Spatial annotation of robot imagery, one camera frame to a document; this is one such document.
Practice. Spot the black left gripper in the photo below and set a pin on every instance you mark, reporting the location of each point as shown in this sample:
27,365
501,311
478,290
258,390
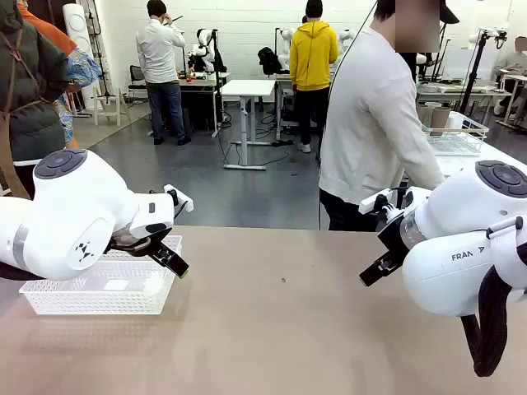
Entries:
158,234

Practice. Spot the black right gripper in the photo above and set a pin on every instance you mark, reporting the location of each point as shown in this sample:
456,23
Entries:
395,236

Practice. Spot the white perforated plastic basket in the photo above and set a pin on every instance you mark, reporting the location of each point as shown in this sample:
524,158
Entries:
103,300

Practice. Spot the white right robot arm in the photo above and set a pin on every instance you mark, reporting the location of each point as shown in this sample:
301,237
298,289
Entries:
453,263

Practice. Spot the white lab robot arm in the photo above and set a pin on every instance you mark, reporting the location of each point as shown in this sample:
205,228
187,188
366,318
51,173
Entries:
346,39
285,39
202,37

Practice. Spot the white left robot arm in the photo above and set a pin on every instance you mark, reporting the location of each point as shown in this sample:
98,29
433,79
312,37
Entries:
62,214

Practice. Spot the person's right forearm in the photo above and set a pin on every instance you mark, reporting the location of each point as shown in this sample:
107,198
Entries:
426,164

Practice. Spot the white side table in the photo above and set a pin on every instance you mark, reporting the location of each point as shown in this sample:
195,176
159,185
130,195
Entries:
457,162

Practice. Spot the black floor power strip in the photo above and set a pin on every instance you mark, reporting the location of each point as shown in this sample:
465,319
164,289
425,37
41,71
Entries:
284,142

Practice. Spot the person in white sweater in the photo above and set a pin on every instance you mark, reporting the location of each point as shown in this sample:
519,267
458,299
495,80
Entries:
362,103

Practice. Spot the white wooden step stool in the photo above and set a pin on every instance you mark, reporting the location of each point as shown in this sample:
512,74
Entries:
97,105

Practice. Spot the cluttered work desk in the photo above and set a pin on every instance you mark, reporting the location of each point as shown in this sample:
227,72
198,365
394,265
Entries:
197,83

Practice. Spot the white standing desk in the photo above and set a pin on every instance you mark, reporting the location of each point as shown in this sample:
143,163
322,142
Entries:
247,87

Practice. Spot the black mesh chair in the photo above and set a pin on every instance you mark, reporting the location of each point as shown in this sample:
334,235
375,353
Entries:
138,76

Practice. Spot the long grey work table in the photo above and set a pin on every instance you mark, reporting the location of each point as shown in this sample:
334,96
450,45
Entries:
453,94

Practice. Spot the man in white shirt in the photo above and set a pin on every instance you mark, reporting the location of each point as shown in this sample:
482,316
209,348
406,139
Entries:
158,53

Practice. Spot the person in dark green jacket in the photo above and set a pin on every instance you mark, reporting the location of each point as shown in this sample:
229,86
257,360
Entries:
29,103

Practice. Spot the blue patterned garment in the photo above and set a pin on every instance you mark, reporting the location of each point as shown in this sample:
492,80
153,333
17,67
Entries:
80,66

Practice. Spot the white panel box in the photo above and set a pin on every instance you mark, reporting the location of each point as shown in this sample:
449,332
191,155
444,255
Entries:
457,63

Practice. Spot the person in yellow hoodie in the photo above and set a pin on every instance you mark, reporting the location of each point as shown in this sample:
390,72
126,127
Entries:
313,57

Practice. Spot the black tripod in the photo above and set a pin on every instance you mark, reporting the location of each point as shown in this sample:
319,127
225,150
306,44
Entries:
477,61

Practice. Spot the small white desk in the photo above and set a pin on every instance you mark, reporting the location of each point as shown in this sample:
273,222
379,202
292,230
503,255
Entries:
514,76

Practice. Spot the seated person in light top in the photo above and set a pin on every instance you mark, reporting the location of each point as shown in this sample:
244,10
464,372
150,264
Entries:
516,61

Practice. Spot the white tower air conditioner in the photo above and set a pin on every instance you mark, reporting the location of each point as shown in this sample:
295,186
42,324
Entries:
76,24

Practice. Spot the white device on tripod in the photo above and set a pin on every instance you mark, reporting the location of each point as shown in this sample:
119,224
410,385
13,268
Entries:
490,32

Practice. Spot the black studio lamp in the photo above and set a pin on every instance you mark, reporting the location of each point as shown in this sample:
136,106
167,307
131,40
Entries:
449,14

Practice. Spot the person in orange jacket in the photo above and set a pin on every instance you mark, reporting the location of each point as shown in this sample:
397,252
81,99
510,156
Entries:
45,29

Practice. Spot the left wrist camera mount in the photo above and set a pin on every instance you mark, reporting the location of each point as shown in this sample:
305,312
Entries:
181,199

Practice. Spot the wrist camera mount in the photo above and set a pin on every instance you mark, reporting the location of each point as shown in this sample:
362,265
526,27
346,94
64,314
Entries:
372,202
181,199

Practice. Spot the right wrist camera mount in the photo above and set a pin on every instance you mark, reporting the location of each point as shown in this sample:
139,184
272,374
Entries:
372,202

